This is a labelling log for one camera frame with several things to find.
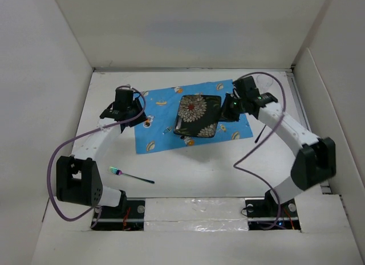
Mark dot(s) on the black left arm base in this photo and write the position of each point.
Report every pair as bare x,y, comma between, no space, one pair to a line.
128,216

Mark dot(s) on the purple iridescent spoon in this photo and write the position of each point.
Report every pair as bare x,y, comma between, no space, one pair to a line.
260,134

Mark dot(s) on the black floral square plate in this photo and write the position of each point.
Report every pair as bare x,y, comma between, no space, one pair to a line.
198,116

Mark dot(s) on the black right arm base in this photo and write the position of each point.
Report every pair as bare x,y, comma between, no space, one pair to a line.
264,214

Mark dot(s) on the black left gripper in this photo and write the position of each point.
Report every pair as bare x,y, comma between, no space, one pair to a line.
137,121

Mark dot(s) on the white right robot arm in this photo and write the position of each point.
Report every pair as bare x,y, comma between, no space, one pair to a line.
315,157

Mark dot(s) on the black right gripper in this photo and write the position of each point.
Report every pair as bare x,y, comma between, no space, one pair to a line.
225,115

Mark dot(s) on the iridescent fork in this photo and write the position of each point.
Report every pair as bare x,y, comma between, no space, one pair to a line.
118,172

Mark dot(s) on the clear plastic cup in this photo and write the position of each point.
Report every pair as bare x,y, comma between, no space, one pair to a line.
263,83

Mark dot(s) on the blue space-print cloth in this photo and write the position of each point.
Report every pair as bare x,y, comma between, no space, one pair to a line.
156,134

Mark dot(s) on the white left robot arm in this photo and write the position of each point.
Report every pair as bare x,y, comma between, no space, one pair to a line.
78,179

